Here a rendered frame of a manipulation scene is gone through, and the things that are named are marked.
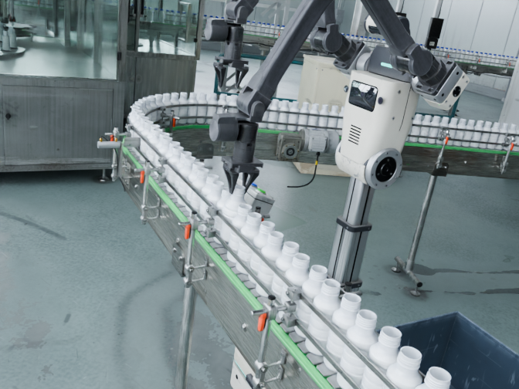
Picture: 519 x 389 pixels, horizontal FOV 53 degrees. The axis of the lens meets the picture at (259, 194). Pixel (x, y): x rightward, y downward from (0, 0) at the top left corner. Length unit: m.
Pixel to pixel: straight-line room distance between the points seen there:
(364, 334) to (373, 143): 0.95
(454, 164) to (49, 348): 2.54
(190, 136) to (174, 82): 3.83
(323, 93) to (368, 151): 3.60
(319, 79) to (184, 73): 2.01
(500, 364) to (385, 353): 0.60
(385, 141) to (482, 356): 0.76
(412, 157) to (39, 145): 2.87
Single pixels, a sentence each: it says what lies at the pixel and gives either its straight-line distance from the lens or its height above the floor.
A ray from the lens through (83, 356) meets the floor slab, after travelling 2.72.
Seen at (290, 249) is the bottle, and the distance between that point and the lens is 1.22.
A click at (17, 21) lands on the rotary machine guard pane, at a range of 4.35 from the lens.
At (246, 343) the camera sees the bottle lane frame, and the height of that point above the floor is 0.87.
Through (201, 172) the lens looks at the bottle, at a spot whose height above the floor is 1.16.
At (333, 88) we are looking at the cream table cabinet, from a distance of 5.46.
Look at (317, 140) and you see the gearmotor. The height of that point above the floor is 1.00.
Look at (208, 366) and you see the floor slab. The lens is 2.67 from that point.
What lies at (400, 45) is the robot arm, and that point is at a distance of 1.60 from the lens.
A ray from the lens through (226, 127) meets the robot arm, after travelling 1.35.
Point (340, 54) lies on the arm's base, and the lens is 2.05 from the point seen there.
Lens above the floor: 1.70
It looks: 21 degrees down
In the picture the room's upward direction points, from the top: 8 degrees clockwise
